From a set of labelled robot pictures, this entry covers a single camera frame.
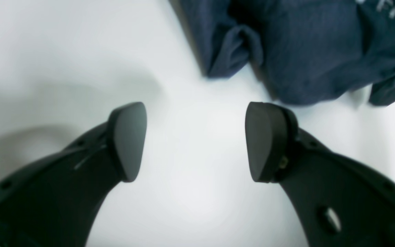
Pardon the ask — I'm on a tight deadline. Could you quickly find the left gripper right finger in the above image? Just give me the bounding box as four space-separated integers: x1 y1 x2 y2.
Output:
245 102 395 247

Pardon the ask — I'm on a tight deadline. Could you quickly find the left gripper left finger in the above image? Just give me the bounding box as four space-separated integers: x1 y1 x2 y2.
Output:
0 102 147 247

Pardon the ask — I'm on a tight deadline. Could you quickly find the dark blue t-shirt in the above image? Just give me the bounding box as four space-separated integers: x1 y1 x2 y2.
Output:
171 0 395 106

